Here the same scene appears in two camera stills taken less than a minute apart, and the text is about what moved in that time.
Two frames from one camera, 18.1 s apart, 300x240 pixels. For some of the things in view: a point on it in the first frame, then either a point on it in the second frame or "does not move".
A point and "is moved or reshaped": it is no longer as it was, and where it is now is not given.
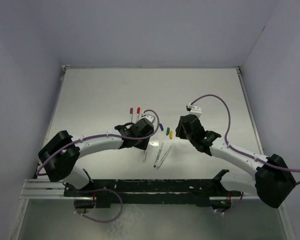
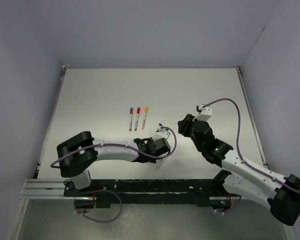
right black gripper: x=179 y=130 does not move
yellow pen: x=145 y=154 is moved or reshaped
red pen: x=138 y=111 does not move
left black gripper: x=143 y=145 -> x=149 y=140
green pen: x=164 y=156 does not move
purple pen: x=131 y=111 does not move
